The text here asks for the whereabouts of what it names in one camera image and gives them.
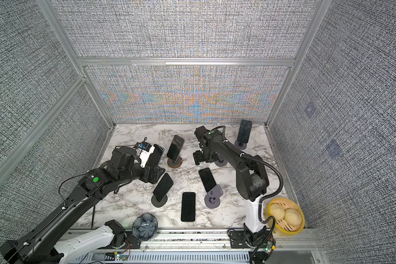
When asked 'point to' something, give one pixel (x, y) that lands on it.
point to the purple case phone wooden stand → (175, 148)
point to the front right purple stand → (212, 200)
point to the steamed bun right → (292, 216)
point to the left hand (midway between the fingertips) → (159, 165)
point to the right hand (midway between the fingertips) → (203, 157)
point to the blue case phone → (207, 179)
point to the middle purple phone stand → (220, 162)
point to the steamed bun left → (277, 211)
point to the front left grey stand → (155, 203)
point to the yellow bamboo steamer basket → (281, 227)
